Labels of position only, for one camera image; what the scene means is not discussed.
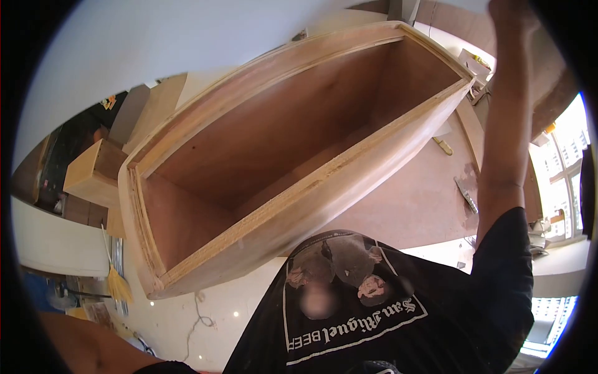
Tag large open plywood box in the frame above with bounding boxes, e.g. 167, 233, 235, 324
118, 21, 476, 300

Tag grey metal scraper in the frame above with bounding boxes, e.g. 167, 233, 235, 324
454, 176, 479, 215

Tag person's body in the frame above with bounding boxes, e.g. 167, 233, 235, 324
133, 207, 535, 374

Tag yellow straw broom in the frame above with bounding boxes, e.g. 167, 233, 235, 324
101, 224, 135, 304

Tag small plywood box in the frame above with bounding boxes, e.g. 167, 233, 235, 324
63, 139, 128, 209

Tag cardboard box with tools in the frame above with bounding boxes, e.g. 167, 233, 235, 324
458, 48, 493, 85

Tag white flat panel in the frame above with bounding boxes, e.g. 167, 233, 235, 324
11, 196, 111, 278

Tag white cable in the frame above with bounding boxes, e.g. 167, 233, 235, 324
181, 291, 218, 363

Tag window with white frame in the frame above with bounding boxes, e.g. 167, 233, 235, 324
529, 93, 591, 244

